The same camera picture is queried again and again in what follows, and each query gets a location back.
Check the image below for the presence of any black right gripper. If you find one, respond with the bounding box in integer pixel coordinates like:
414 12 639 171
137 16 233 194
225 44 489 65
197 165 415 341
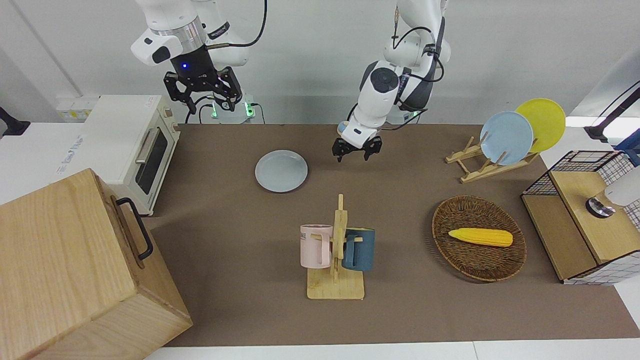
164 46 244 115

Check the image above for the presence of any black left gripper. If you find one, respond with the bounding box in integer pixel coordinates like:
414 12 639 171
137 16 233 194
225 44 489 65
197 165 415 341
332 135 383 163

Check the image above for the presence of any gray plate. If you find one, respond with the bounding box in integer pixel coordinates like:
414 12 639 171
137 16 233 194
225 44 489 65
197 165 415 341
254 149 309 193

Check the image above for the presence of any wooden plate rack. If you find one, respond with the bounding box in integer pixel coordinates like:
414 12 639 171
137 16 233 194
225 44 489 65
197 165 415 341
445 131 541 184

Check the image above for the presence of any light blue plate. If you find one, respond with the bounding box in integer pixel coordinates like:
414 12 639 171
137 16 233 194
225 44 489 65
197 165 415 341
480 111 535 166

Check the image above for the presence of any yellow plate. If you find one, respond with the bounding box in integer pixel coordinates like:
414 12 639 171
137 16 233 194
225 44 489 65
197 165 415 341
515 98 567 154

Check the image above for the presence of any white toaster oven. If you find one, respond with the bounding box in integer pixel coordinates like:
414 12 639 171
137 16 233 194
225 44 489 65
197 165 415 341
56 94 182 217

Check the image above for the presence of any dark blue mug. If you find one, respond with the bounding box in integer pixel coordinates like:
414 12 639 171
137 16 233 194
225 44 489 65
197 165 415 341
342 227 376 272

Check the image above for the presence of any pink mug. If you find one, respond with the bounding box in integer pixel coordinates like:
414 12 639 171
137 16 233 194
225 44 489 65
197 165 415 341
300 224 334 269

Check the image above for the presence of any brown table mat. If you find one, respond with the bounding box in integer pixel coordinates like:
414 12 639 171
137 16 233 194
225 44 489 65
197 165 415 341
145 123 640 347

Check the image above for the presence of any wooden mug stand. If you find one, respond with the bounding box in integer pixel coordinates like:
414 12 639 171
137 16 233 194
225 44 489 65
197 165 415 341
306 194 366 301

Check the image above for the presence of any yellow corn cob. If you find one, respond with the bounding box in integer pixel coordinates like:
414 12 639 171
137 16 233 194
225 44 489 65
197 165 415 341
448 227 514 248

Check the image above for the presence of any brown wicker basket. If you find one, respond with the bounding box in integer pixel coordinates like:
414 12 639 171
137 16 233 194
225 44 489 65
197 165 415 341
432 195 527 282

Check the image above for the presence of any large wooden box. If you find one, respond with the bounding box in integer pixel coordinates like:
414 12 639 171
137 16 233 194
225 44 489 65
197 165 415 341
0 168 194 360

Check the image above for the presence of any blue object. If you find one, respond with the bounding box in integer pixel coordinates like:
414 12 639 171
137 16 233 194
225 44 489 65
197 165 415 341
614 129 640 166

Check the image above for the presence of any black right base cable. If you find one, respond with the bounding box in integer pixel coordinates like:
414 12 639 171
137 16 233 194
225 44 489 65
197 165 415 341
185 95 266 125

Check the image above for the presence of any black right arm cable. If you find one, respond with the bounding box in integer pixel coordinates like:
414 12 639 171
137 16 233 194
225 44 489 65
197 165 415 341
205 0 268 49

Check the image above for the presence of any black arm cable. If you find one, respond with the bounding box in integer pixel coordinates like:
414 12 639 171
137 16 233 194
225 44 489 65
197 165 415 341
205 0 268 49
392 7 447 84

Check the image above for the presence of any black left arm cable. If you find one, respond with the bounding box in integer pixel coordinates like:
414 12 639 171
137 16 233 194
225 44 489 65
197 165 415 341
392 7 447 84

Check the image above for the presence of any white wall power strip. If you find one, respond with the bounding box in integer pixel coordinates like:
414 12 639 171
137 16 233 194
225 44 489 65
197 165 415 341
56 97 100 121

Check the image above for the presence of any black box handle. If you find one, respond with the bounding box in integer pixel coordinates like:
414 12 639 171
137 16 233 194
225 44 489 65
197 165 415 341
116 197 154 261

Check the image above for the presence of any black camera stand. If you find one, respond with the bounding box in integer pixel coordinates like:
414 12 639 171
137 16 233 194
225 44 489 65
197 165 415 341
0 106 31 137
584 80 640 143

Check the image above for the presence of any wire and wood shelf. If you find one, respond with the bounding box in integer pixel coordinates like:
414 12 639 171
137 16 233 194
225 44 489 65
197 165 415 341
521 150 640 286

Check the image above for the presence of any white cylinder with metal ring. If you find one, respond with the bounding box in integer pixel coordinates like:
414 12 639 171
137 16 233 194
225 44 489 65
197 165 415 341
586 167 640 219

